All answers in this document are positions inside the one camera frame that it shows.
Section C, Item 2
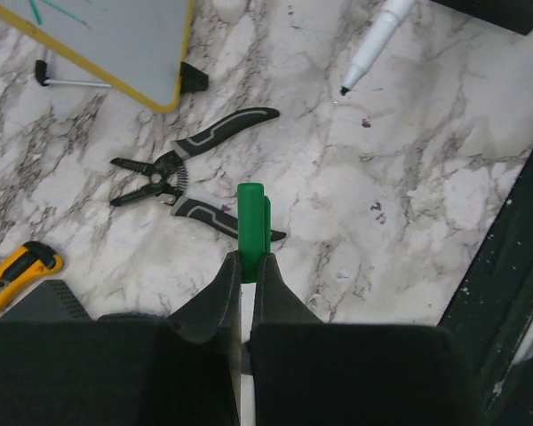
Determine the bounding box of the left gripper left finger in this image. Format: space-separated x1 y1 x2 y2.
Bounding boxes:
0 252 241 425

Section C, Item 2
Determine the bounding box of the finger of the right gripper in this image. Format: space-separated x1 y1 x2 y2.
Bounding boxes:
434 0 533 36

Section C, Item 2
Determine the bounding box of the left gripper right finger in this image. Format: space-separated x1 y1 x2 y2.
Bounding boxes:
249 254 483 425

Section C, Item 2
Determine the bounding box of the white whiteboard marker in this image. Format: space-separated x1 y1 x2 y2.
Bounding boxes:
340 0 416 96

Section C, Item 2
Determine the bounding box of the green marker cap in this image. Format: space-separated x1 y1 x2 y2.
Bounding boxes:
237 183 271 284

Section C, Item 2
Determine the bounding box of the yellow framed whiteboard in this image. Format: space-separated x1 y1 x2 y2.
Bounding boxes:
0 0 209 113

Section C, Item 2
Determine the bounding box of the left black pad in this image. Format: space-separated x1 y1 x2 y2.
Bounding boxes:
0 280 91 322

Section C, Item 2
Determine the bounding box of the yellow utility knife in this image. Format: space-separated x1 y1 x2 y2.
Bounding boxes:
0 241 64 312

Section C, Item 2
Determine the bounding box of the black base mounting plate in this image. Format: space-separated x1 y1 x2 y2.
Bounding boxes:
439 150 533 424

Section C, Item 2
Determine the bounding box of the black grey wire stripper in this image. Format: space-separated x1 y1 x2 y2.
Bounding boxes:
109 106 288 243

